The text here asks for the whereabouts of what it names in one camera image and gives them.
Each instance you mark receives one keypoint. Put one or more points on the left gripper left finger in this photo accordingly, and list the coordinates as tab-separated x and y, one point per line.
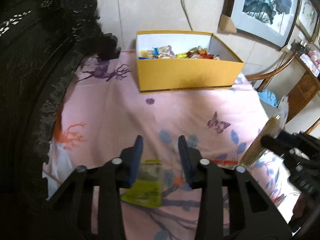
87	205

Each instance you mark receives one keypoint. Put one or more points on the wooden armchair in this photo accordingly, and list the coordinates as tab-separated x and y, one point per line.
282	83

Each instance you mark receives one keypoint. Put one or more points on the orange white snack packet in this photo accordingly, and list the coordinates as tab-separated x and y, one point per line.
271	130

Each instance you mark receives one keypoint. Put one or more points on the dark carved wooden furniture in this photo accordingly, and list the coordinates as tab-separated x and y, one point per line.
42	44

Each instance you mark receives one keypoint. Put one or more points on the blue cloth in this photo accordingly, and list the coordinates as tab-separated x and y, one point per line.
268	97

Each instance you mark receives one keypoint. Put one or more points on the green snack packet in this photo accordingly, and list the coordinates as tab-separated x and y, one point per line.
147	189

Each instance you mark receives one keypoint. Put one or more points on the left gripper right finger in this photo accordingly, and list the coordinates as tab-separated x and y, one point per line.
233	205

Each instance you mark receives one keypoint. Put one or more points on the yellow cardboard box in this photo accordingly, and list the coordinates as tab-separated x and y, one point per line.
164	75

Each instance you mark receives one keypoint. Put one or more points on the framed lotus painting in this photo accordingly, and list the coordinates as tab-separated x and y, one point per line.
269	21

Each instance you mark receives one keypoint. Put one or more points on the pink floral tablecloth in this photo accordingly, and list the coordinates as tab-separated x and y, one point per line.
103	112

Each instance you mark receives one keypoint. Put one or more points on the snacks inside box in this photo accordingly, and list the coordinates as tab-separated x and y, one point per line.
166	52

